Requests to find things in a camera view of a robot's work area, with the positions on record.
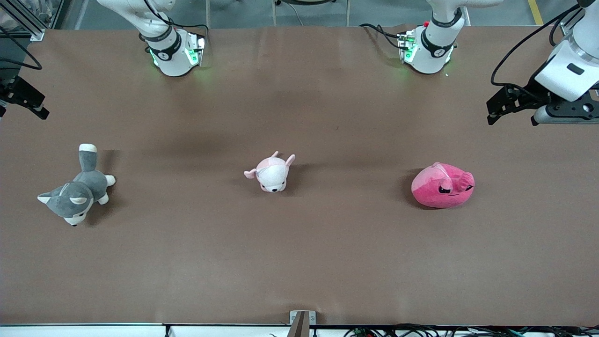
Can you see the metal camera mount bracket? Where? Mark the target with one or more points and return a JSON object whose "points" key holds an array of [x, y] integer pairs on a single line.
{"points": [[299, 327]]}

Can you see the brown table mat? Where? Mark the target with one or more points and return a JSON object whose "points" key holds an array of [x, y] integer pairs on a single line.
{"points": [[327, 257]]}

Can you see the thin metal post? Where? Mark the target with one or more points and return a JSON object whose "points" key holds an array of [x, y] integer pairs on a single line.
{"points": [[347, 14], [208, 14], [275, 14]]}

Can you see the aluminium frame post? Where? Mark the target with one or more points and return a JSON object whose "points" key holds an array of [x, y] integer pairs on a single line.
{"points": [[32, 28]]}

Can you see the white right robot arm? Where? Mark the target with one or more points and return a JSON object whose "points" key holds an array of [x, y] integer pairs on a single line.
{"points": [[171, 56]]}

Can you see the white table edge rail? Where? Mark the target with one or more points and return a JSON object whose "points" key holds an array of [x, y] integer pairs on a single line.
{"points": [[93, 331]]}

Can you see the small pale pink plush animal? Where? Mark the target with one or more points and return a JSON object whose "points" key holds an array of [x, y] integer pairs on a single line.
{"points": [[271, 175]]}

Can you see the black stand base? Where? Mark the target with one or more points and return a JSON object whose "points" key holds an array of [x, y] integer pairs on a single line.
{"points": [[304, 2]]}

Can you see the aluminium profile with bracket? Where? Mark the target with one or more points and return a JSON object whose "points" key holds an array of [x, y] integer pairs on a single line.
{"points": [[565, 28]]}

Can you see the grey white husky plush toy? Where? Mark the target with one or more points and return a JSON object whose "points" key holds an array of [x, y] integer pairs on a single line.
{"points": [[79, 192]]}

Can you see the round hot pink plush toy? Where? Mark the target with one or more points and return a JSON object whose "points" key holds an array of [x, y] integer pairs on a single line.
{"points": [[435, 194]]}

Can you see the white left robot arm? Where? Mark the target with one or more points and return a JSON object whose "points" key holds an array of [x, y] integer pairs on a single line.
{"points": [[433, 47]]}

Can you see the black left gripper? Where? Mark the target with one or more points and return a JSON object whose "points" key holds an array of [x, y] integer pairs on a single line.
{"points": [[525, 94]]}

